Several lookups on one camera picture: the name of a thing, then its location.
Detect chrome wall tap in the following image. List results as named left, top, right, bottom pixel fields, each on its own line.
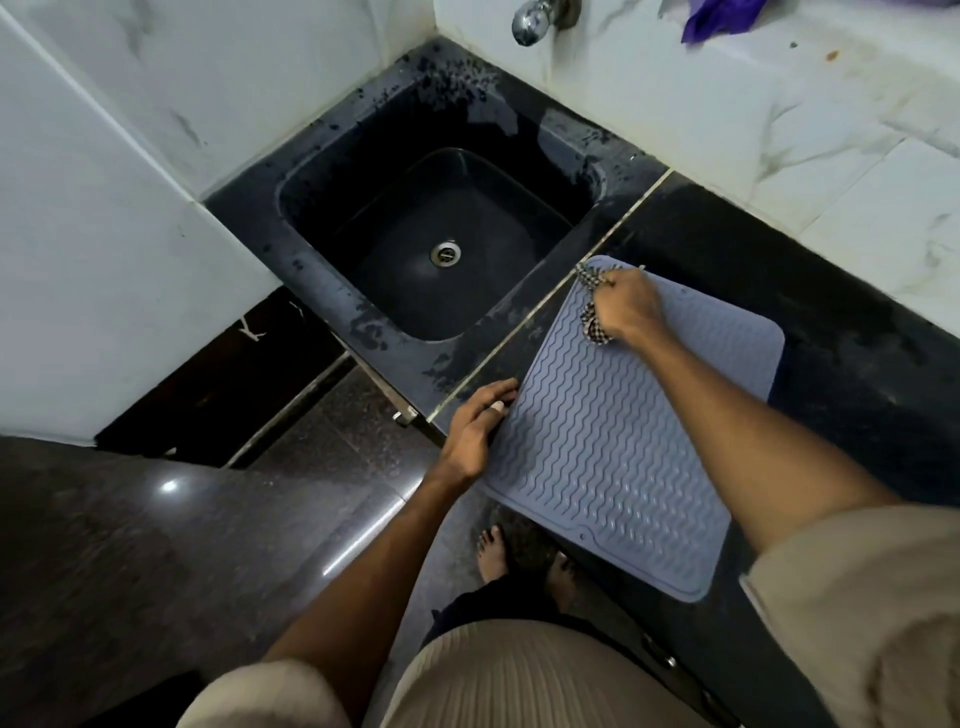
left=512, top=0, right=584, bottom=48

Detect person's right hand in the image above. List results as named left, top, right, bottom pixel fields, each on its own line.
left=585, top=268, right=669, bottom=348

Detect person's left forearm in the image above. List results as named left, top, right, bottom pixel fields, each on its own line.
left=260, top=459, right=474, bottom=675

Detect checkered cleaning cloth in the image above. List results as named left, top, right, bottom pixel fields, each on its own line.
left=575, top=262, right=647, bottom=347

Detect person's black trousers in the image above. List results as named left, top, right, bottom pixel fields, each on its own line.
left=430, top=547, right=680, bottom=669

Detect person's bare foot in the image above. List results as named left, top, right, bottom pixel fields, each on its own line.
left=477, top=525, right=514, bottom=585

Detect person's right forearm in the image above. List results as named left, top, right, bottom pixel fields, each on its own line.
left=619, top=318, right=902, bottom=555

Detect grey ribbed silicone mat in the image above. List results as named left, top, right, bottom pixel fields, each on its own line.
left=475, top=255, right=786, bottom=603

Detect black kitchen sink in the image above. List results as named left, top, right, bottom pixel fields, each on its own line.
left=204, top=36, right=675, bottom=440

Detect purple cloth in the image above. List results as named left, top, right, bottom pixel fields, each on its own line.
left=681, top=0, right=769, bottom=45

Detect person's beige ribbed shirt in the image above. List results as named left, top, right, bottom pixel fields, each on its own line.
left=178, top=504, right=960, bottom=728

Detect person's left hand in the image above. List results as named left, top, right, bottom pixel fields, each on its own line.
left=440, top=378, right=520, bottom=486

